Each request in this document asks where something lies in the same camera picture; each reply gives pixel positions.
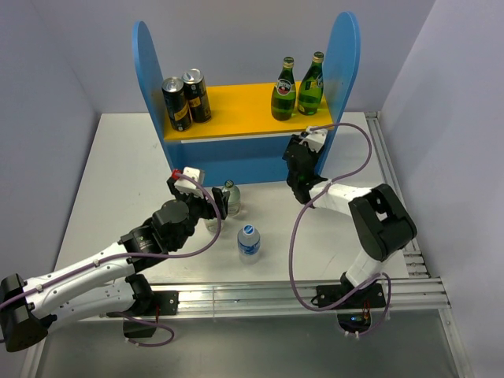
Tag aluminium side rail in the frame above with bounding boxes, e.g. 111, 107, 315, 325
365, 112, 431, 278

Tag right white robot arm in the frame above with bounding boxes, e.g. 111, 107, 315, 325
283, 132, 417, 312

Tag purple cable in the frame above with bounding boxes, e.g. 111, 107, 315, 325
288, 122, 393, 335
0, 172, 224, 350

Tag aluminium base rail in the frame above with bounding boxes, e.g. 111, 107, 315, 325
35, 277, 452, 322

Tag black gold can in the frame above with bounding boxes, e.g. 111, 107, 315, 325
182, 69, 212, 123
161, 76, 192, 132

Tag green Perrier bottle yellow label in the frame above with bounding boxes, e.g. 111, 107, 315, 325
298, 51, 324, 116

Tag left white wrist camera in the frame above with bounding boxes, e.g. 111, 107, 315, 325
172, 167, 205, 198

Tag water bottle blue label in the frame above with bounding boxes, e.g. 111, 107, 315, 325
237, 224, 261, 264

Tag green Perrier bottle red label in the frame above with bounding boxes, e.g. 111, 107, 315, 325
271, 57, 297, 121

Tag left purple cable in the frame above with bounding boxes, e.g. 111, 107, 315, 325
0, 172, 224, 350

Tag front black gold can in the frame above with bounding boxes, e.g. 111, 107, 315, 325
161, 76, 192, 132

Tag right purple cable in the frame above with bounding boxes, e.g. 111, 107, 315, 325
288, 122, 393, 335

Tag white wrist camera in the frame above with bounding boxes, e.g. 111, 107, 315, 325
172, 167, 205, 198
299, 126, 328, 153

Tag blue and yellow shelf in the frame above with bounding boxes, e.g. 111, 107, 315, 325
132, 11, 361, 187

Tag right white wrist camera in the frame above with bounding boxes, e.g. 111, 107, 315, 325
299, 126, 328, 153

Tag clear chang bottle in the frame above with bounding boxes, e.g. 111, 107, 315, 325
222, 180, 241, 216
204, 217, 225, 233

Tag rear black gold can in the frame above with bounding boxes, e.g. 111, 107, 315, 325
182, 69, 212, 123

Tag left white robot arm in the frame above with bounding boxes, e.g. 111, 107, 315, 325
1, 173, 230, 353

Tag clear Chang bottle front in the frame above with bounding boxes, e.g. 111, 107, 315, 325
204, 217, 225, 233

